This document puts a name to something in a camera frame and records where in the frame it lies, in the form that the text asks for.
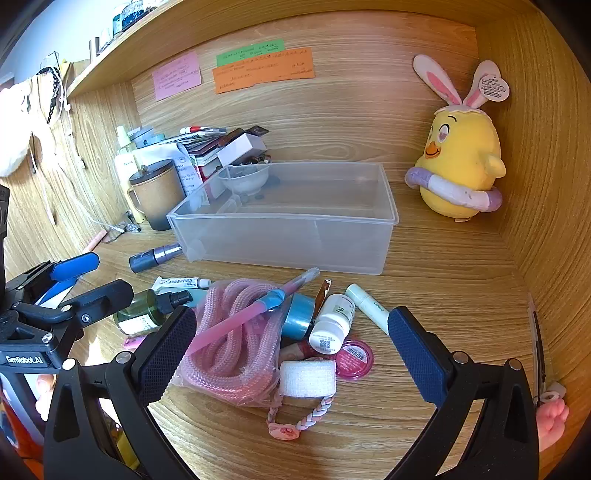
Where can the pink sticky note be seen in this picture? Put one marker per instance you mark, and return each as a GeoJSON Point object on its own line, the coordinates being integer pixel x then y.
{"type": "Point", "coordinates": [178, 76]}

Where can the pink pen with blue grip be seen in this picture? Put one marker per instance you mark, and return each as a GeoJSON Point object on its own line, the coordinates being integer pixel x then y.
{"type": "Point", "coordinates": [272, 300]}

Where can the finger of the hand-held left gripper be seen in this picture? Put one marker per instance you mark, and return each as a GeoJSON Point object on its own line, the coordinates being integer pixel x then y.
{"type": "Point", "coordinates": [76, 267]}
{"type": "Point", "coordinates": [104, 297]}

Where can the pink plush paw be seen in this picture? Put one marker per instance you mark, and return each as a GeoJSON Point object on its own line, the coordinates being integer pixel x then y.
{"type": "Point", "coordinates": [551, 422]}

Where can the red and white marker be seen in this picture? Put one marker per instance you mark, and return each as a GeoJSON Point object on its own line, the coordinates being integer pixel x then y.
{"type": "Point", "coordinates": [201, 129]}

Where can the green sticky note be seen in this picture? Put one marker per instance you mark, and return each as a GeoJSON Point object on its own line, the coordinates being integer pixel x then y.
{"type": "Point", "coordinates": [249, 51]}

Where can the white ointment tube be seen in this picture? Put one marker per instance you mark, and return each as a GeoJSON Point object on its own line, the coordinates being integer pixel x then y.
{"type": "Point", "coordinates": [180, 282]}

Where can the white paper receipt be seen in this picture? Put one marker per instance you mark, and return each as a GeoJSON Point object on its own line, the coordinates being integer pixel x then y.
{"type": "Point", "coordinates": [187, 175]}

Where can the dark red book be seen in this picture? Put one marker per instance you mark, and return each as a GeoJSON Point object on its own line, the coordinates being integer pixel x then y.
{"type": "Point", "coordinates": [207, 145]}

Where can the white hanging cloth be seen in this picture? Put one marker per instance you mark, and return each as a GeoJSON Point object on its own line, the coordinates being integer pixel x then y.
{"type": "Point", "coordinates": [14, 129]}

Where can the brown lidded mug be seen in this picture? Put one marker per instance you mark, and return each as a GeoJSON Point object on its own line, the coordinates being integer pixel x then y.
{"type": "Point", "coordinates": [157, 198]}

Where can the clear plastic storage box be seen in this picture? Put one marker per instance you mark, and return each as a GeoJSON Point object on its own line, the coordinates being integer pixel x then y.
{"type": "Point", "coordinates": [286, 240]}

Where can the small dark sachet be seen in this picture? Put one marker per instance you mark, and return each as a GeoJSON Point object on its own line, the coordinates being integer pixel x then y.
{"type": "Point", "coordinates": [322, 300]}

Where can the pink round compact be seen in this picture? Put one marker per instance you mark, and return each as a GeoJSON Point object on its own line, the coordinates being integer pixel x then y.
{"type": "Point", "coordinates": [354, 360]}

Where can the dark green glass bottle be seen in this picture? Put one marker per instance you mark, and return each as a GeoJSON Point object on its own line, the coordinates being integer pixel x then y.
{"type": "Point", "coordinates": [138, 314]}

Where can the orange sticky note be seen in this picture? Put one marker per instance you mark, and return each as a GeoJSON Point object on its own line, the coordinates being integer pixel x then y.
{"type": "Point", "coordinates": [263, 74]}

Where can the pink brown lipstick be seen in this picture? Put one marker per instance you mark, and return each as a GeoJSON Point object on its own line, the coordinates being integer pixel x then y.
{"type": "Point", "coordinates": [298, 350]}

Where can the pale green bottle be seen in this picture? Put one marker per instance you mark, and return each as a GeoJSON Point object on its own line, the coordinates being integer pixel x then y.
{"type": "Point", "coordinates": [122, 141]}

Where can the white cardboard box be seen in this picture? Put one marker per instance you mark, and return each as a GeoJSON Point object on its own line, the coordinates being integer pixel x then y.
{"type": "Point", "coordinates": [242, 148]}

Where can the white lotion bottle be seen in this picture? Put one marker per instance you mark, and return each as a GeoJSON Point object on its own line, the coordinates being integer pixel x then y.
{"type": "Point", "coordinates": [124, 170]}

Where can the wooden shelf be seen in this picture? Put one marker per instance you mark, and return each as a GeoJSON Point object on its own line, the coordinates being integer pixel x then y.
{"type": "Point", "coordinates": [184, 41]}

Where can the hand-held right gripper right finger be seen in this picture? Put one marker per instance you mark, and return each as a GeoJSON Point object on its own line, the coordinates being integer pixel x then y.
{"type": "Point", "coordinates": [415, 355]}

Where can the white bandage roll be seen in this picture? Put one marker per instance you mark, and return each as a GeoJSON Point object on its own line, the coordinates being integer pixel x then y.
{"type": "Point", "coordinates": [307, 378]}

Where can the blue tape roll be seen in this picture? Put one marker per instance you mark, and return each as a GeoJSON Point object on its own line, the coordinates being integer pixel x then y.
{"type": "Point", "coordinates": [298, 318]}

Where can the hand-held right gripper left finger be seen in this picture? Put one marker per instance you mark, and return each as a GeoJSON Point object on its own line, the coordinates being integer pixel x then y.
{"type": "Point", "coordinates": [166, 353]}

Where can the glass jar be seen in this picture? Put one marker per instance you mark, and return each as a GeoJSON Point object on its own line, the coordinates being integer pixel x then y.
{"type": "Point", "coordinates": [127, 16]}

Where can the white bowl of small items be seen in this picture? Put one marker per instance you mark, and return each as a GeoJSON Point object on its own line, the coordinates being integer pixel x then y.
{"type": "Point", "coordinates": [242, 184]}

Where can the pale green lip balm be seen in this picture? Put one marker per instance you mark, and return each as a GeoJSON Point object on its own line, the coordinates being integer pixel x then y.
{"type": "Point", "coordinates": [364, 302]}

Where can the dark brown pouch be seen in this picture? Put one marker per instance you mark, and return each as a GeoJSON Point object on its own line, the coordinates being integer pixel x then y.
{"type": "Point", "coordinates": [253, 130]}

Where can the yellow chick plush toy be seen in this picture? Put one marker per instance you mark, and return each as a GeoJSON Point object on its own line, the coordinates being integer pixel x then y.
{"type": "Point", "coordinates": [461, 152]}

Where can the white pill bottle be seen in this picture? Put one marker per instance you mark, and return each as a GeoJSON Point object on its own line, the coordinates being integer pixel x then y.
{"type": "Point", "coordinates": [330, 327]}

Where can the metal cup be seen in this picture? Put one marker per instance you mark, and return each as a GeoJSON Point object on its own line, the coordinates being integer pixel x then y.
{"type": "Point", "coordinates": [94, 48]}

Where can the red and white box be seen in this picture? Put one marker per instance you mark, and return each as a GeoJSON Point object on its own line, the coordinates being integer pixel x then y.
{"type": "Point", "coordinates": [207, 168]}

